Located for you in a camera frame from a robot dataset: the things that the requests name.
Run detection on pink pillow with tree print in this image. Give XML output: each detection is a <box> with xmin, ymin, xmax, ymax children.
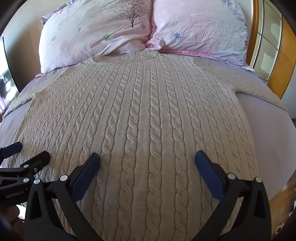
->
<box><xmin>39</xmin><ymin>0</ymin><xmax>155</xmax><ymax>74</ymax></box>

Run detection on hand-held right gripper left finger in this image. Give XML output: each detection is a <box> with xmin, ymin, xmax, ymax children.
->
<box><xmin>24</xmin><ymin>152</ymin><xmax>103</xmax><ymax>241</ymax></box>

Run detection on person's left hand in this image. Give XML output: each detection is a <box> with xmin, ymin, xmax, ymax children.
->
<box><xmin>2</xmin><ymin>204</ymin><xmax>26</xmax><ymax>233</ymax></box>

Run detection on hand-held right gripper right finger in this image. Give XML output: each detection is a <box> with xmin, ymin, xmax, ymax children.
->
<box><xmin>195</xmin><ymin>150</ymin><xmax>272</xmax><ymax>241</ymax></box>

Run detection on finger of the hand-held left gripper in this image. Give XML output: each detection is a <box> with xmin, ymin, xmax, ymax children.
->
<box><xmin>0</xmin><ymin>142</ymin><xmax>23</xmax><ymax>163</ymax></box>
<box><xmin>0</xmin><ymin>151</ymin><xmax>51</xmax><ymax>184</ymax></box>

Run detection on cream cable-knit sweater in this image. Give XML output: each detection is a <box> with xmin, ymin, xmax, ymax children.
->
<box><xmin>2</xmin><ymin>50</ymin><xmax>289</xmax><ymax>241</ymax></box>

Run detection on dark framed picture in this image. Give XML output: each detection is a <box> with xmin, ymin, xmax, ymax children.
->
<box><xmin>0</xmin><ymin>37</ymin><xmax>21</xmax><ymax>114</ymax></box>

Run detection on pink pillow with flower print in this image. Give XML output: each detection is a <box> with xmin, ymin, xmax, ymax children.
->
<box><xmin>145</xmin><ymin>0</ymin><xmax>255</xmax><ymax>71</ymax></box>

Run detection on wooden headboard with glass panels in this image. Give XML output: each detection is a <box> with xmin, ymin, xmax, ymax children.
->
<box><xmin>245</xmin><ymin>0</ymin><xmax>296</xmax><ymax>100</ymax></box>

